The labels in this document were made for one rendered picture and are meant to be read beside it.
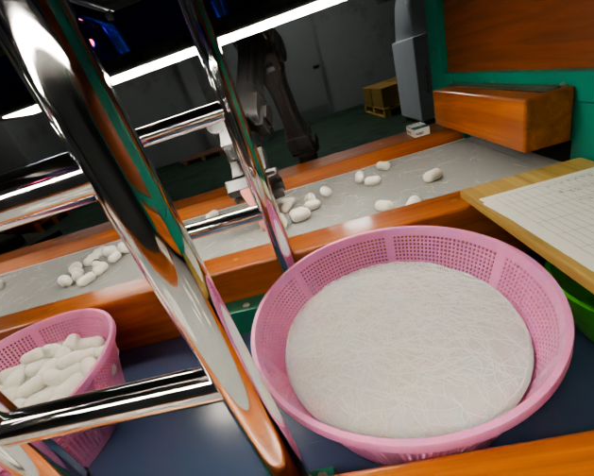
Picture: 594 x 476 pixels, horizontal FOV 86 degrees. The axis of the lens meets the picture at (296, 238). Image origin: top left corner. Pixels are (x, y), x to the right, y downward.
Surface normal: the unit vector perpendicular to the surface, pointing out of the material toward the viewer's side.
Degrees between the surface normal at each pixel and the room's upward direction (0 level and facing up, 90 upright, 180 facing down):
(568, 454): 0
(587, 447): 0
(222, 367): 90
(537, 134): 90
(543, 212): 0
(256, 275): 90
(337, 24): 90
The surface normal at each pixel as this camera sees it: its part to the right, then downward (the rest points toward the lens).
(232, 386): 0.22, 0.39
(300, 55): -0.03, 0.47
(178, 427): -0.29, -0.85
